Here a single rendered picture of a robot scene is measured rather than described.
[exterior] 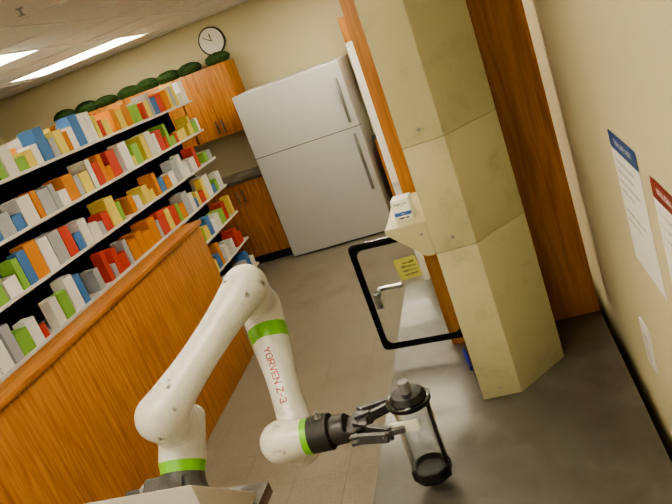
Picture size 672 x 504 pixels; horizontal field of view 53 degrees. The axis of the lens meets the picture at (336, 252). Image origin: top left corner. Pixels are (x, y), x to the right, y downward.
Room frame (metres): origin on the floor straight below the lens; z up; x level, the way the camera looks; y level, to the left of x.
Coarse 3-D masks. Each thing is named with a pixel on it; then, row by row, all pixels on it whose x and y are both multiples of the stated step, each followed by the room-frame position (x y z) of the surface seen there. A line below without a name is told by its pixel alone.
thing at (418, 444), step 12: (396, 408) 1.39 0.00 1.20; (408, 408) 1.37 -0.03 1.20; (396, 420) 1.41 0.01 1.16; (420, 420) 1.38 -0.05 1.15; (408, 432) 1.38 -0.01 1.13; (420, 432) 1.38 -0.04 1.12; (432, 432) 1.39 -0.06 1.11; (408, 444) 1.39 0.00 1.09; (420, 444) 1.38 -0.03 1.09; (432, 444) 1.38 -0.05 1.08; (408, 456) 1.41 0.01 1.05; (420, 456) 1.38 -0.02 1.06; (432, 456) 1.38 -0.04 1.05; (420, 468) 1.39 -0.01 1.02; (432, 468) 1.38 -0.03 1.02
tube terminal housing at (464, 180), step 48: (432, 144) 1.68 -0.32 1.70; (480, 144) 1.72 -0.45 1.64; (432, 192) 1.68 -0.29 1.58; (480, 192) 1.70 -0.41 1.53; (432, 240) 1.70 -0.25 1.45; (480, 240) 1.68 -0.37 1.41; (528, 240) 1.76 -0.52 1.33; (480, 288) 1.67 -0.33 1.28; (528, 288) 1.73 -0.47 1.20; (480, 336) 1.68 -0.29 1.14; (528, 336) 1.71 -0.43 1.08; (480, 384) 1.69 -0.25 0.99; (528, 384) 1.68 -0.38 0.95
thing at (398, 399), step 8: (400, 384) 1.41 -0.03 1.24; (408, 384) 1.41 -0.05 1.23; (416, 384) 1.44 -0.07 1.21; (392, 392) 1.44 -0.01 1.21; (400, 392) 1.41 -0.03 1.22; (408, 392) 1.41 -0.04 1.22; (416, 392) 1.40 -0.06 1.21; (424, 392) 1.41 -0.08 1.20; (392, 400) 1.41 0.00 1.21; (400, 400) 1.39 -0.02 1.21; (408, 400) 1.38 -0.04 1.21; (416, 400) 1.38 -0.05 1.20
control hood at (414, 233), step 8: (416, 200) 1.91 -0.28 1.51; (416, 208) 1.83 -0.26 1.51; (392, 216) 1.84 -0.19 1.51; (416, 216) 1.76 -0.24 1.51; (392, 224) 1.77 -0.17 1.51; (400, 224) 1.74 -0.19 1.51; (408, 224) 1.72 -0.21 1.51; (416, 224) 1.70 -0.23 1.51; (424, 224) 1.70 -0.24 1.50; (392, 232) 1.72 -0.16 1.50; (400, 232) 1.72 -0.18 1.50; (408, 232) 1.71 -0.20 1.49; (416, 232) 1.70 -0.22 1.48; (424, 232) 1.70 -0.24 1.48; (400, 240) 1.72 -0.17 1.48; (408, 240) 1.71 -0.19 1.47; (416, 240) 1.71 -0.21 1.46; (424, 240) 1.70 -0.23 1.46; (416, 248) 1.71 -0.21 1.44; (424, 248) 1.70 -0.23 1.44; (432, 248) 1.70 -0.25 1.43
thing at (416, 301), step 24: (360, 264) 2.11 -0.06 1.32; (384, 264) 2.07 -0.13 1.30; (408, 264) 2.04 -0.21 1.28; (432, 264) 2.01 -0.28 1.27; (384, 288) 2.09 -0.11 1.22; (408, 288) 2.05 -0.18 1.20; (432, 288) 2.02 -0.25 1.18; (384, 312) 2.10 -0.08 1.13; (408, 312) 2.07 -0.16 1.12; (432, 312) 2.03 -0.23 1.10; (408, 336) 2.08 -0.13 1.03
